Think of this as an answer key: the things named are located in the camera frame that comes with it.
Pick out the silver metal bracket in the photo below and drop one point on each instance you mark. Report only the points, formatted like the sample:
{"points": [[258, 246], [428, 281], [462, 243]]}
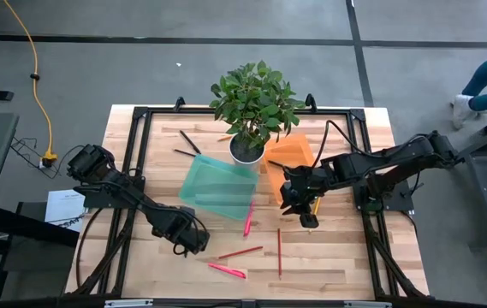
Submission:
{"points": [[127, 303], [367, 304]]}

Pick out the green leafy plant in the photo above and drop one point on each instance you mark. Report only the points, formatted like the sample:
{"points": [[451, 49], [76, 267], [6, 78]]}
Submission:
{"points": [[256, 102]]}

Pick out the translucent green plastic bin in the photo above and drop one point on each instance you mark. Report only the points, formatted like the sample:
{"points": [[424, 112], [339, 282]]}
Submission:
{"points": [[217, 188]]}

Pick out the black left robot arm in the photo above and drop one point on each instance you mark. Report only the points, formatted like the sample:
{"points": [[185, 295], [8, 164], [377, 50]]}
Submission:
{"points": [[97, 171]]}

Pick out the black side desk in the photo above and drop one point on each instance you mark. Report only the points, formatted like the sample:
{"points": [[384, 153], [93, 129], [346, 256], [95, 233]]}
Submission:
{"points": [[33, 226]]}

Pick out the person's white shoe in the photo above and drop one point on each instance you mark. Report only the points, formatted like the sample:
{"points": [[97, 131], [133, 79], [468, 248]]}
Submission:
{"points": [[461, 109]]}

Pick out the yellow pencil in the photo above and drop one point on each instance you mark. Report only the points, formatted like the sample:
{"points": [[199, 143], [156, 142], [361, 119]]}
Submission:
{"points": [[316, 206]]}

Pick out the white paper sheet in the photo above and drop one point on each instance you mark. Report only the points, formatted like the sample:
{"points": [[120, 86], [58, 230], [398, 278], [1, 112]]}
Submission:
{"points": [[61, 209]]}

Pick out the black aluminium rig frame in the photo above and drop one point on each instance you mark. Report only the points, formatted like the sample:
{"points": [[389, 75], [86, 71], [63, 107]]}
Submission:
{"points": [[166, 110]]}

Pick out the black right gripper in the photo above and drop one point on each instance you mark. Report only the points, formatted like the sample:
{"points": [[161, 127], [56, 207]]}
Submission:
{"points": [[307, 188]]}

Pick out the translucent orange plastic bin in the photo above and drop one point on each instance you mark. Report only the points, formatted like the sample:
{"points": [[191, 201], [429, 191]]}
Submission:
{"points": [[290, 149]]}

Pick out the thin dark pencil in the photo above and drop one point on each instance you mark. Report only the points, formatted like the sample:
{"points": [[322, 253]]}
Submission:
{"points": [[184, 152]]}

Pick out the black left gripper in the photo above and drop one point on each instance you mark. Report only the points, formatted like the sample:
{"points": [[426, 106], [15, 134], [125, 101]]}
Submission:
{"points": [[194, 239]]}

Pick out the red pencil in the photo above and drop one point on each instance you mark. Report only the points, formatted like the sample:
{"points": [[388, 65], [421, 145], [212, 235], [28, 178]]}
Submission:
{"points": [[241, 252], [279, 252]]}

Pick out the short orange pencil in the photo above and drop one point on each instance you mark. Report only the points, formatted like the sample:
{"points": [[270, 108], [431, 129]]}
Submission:
{"points": [[224, 138]]}

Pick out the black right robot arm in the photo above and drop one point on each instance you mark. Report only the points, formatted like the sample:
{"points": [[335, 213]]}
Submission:
{"points": [[397, 162]]}

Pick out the pink highlighter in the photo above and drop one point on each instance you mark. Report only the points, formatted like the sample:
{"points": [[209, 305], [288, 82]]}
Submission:
{"points": [[248, 222], [227, 270]]}

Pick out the white ribbed plant pot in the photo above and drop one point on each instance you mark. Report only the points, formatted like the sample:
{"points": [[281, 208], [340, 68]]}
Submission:
{"points": [[245, 156]]}

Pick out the black frame clamp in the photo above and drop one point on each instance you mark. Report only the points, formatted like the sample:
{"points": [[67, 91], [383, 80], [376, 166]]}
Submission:
{"points": [[179, 104], [310, 102]]}

